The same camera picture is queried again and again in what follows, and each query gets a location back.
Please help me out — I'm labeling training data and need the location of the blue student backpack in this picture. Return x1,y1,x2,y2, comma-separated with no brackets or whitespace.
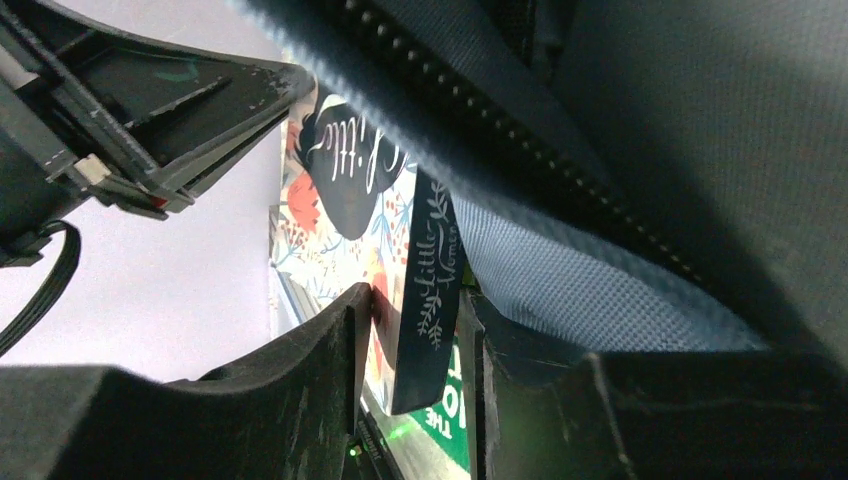
238,1,847,366

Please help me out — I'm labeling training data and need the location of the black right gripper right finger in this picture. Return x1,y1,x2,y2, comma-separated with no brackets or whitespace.
457,292,847,479

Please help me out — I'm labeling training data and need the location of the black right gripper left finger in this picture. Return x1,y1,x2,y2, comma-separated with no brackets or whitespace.
1,283,372,479

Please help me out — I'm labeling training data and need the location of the floral Little Women book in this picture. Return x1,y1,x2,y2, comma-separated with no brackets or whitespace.
271,85,465,415

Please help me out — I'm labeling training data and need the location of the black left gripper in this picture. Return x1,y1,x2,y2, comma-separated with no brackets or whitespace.
1,1,314,265

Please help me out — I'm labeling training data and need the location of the green Treehouse book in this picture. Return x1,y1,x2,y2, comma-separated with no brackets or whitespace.
362,338,471,480

